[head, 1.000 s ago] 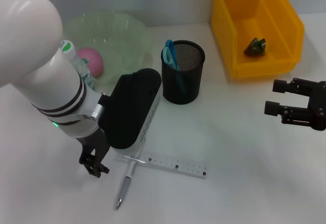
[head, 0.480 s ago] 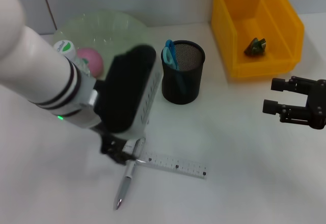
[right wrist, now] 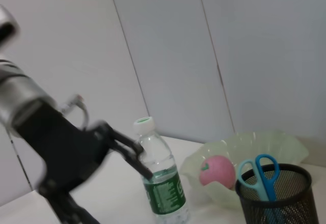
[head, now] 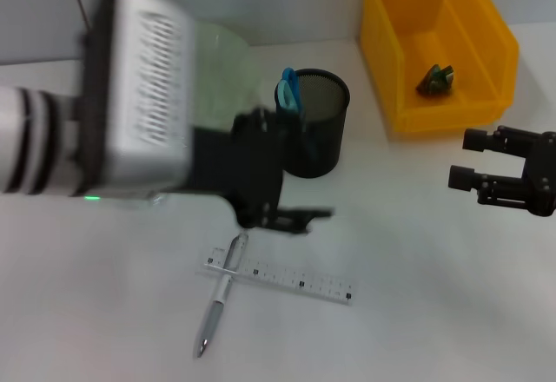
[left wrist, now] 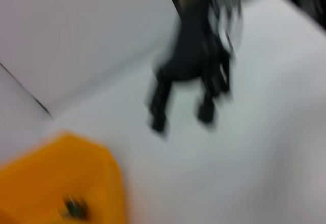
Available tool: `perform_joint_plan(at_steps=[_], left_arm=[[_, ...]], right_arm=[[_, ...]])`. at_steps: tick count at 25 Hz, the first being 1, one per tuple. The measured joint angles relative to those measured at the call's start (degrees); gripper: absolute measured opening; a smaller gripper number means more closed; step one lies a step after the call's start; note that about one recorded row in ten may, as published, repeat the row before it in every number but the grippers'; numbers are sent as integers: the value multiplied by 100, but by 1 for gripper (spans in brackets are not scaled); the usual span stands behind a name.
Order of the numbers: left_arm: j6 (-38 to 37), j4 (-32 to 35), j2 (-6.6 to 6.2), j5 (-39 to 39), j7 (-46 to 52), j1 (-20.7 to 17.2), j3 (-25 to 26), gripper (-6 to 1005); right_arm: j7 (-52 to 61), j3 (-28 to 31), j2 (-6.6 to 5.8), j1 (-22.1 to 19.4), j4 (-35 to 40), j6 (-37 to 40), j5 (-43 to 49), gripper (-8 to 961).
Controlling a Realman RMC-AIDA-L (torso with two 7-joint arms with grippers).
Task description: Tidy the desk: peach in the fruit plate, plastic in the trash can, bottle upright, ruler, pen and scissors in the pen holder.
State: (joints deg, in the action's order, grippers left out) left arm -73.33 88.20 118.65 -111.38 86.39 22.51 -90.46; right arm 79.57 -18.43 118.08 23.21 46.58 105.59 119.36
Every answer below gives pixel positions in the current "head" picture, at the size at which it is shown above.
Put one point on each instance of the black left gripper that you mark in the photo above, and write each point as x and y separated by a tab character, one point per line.
234	173

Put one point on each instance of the blue sheathed scissors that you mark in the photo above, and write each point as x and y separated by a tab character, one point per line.
289	91

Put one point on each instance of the transparent plastic ruler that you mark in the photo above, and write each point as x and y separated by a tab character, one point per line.
304	282

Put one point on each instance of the black mesh pen holder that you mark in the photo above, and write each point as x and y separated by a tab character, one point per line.
326	147

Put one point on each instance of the green plastic wrapper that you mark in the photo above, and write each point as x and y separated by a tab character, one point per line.
434	80

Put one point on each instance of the translucent green plastic fruit bowl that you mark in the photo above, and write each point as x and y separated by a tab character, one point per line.
226	65

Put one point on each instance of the yellow plastic storage bin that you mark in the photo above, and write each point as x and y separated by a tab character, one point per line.
434	30

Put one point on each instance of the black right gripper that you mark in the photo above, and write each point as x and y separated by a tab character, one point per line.
543	169

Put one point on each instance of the silver ballpoint pen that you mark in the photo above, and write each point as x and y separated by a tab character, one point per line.
217	308

